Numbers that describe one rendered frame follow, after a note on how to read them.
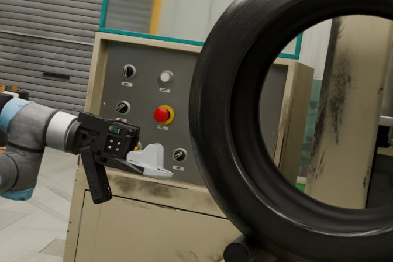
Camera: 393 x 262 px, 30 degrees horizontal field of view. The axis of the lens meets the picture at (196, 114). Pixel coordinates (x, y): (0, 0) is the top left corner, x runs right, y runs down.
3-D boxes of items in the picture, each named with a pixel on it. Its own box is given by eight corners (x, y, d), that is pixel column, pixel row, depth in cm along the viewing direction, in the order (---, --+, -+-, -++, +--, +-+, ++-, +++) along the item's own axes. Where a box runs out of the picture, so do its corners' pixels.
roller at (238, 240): (285, 230, 157) (266, 238, 158) (275, 210, 157) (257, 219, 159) (252, 263, 123) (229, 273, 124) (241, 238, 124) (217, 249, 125)
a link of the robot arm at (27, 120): (12, 134, 152) (22, 95, 151) (58, 150, 149) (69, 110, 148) (-9, 136, 144) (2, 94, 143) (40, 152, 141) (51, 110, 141)
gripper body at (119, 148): (130, 129, 136) (73, 111, 139) (118, 173, 137) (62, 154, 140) (144, 128, 144) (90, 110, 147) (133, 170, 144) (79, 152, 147)
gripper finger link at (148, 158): (174, 152, 135) (129, 138, 137) (166, 183, 135) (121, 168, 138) (179, 151, 138) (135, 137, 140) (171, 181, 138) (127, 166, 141)
